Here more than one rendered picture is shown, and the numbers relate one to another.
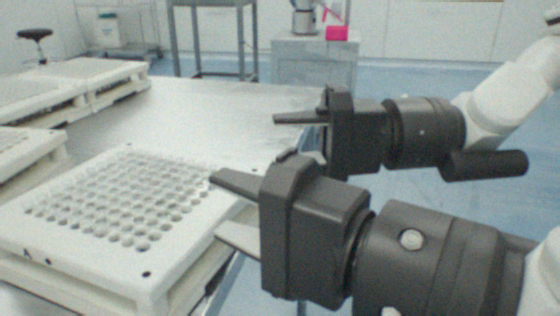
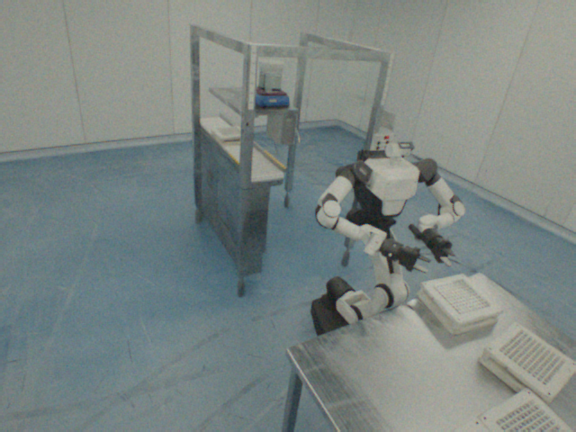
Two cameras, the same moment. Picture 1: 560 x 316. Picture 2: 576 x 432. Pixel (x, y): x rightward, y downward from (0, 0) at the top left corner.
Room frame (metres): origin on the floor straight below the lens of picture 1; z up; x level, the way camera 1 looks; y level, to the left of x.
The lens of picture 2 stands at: (1.76, 0.44, 1.95)
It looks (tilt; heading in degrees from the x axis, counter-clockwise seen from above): 30 degrees down; 223
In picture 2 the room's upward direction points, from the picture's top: 7 degrees clockwise
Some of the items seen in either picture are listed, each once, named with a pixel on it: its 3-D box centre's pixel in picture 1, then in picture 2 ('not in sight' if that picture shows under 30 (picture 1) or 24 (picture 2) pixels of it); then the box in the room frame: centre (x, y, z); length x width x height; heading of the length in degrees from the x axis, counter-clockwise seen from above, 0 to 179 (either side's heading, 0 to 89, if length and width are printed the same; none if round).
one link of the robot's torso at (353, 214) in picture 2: not in sight; (368, 222); (0.13, -0.50, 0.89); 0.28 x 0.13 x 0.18; 78
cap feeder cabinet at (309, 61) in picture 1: (315, 84); not in sight; (3.04, -0.30, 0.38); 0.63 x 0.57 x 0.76; 80
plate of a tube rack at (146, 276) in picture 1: (136, 198); (460, 297); (0.40, 0.17, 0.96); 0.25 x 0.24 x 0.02; 157
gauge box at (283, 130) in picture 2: not in sight; (281, 124); (0.15, -1.28, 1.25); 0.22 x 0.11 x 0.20; 75
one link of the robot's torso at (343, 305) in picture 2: not in sight; (356, 308); (0.14, -0.42, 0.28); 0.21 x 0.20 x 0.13; 78
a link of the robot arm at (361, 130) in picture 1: (372, 135); (402, 255); (0.43, -0.11, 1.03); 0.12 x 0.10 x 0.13; 99
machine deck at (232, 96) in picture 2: not in sight; (250, 100); (0.24, -1.51, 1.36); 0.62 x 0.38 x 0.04; 75
